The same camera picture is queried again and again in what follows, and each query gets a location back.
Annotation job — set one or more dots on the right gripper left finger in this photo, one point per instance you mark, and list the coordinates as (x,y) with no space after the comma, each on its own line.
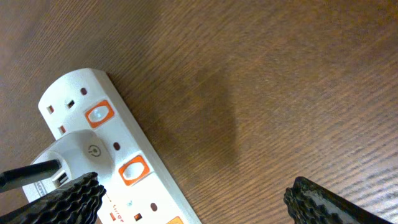
(76,202)

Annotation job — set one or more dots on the white USB charger adapter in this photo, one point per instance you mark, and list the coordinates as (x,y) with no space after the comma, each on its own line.
(79,152)

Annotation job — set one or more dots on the white power strip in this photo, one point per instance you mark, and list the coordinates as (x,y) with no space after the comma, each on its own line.
(141,189)

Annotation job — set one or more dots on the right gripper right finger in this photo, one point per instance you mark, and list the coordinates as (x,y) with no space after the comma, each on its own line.
(308,202)

